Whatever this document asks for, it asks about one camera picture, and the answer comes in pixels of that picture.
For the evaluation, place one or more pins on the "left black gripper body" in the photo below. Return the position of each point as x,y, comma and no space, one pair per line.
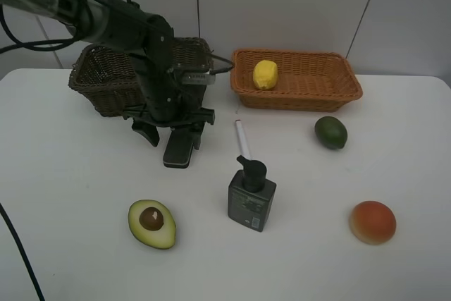
167,103

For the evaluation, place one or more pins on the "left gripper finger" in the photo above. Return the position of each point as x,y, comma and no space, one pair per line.
149,132
196,130

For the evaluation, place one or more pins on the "black whiteboard eraser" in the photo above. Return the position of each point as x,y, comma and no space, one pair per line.
178,149

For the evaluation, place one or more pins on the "white marker pen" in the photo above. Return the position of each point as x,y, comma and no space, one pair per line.
242,139

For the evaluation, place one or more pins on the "dark green pump bottle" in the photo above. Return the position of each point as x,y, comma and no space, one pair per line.
250,195

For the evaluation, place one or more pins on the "yellow lemon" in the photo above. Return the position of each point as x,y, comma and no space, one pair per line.
265,75

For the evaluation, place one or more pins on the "halved avocado with pit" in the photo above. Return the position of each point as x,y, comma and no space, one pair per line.
152,223

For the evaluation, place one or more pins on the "green lime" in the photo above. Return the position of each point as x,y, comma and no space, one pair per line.
331,132

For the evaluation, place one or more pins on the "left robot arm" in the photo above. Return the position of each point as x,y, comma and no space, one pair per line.
108,23

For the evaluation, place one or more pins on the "dark brown wicker basket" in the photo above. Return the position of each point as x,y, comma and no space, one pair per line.
107,79

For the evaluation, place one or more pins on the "orange wicker basket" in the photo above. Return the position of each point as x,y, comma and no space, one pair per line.
307,81

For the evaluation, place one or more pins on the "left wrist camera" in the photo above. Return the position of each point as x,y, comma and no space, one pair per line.
193,74

